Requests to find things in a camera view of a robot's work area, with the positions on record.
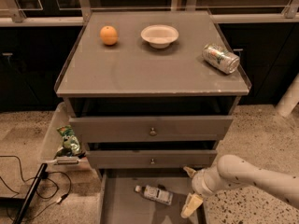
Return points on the black flat bar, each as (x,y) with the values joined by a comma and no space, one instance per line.
(30,194)

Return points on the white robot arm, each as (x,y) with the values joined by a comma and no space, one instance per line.
(232,172)

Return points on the grey top drawer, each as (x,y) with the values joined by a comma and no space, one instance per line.
(150,129)

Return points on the clear plastic water bottle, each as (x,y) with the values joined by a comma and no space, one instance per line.
(155,194)

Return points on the white bowl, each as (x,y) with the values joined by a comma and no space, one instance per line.
(160,36)

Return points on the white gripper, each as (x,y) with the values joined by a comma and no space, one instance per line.
(198,182)

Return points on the orange fruit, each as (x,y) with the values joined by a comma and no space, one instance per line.
(109,35)

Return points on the grey drawer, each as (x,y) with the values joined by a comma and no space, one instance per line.
(150,129)
(128,159)
(120,204)

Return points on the grey middle drawer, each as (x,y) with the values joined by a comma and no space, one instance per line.
(128,159)

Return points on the green chip bag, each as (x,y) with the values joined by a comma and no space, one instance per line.
(70,144)

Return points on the grey drawer cabinet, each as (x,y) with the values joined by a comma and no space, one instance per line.
(133,79)

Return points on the clear plastic bin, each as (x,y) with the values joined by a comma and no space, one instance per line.
(53,141)

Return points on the green soda can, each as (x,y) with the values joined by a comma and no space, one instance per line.
(220,58)

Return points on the grey bottom drawer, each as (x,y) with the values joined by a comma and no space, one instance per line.
(120,204)

